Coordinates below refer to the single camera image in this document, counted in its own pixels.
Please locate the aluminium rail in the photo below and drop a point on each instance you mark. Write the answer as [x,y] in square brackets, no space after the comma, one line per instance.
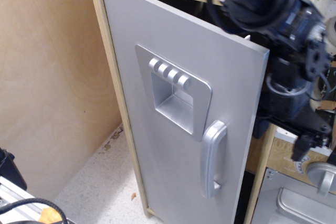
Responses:
[18,206]

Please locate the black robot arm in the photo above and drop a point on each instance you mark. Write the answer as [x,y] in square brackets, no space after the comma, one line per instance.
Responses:
[294,32]

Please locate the silver oven knob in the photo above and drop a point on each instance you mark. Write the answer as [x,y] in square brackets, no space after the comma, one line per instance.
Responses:
[322,175]

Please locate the grey oven door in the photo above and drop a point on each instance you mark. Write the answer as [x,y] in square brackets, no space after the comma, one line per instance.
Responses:
[283,199]

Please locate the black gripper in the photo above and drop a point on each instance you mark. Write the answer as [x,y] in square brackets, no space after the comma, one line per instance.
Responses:
[287,105]

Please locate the orange object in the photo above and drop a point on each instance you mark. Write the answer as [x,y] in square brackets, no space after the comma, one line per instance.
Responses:
[49,215]

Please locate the silver fridge door handle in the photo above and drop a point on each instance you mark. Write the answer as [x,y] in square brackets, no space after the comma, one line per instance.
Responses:
[209,148]

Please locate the silver ice dispenser panel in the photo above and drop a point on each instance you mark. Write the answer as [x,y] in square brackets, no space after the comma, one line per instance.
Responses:
[174,93]

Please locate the grey toy fridge door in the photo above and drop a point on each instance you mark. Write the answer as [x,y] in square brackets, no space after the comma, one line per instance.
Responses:
[168,157]

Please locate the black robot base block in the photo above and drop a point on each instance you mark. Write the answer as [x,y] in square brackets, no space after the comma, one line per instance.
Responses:
[10,171]

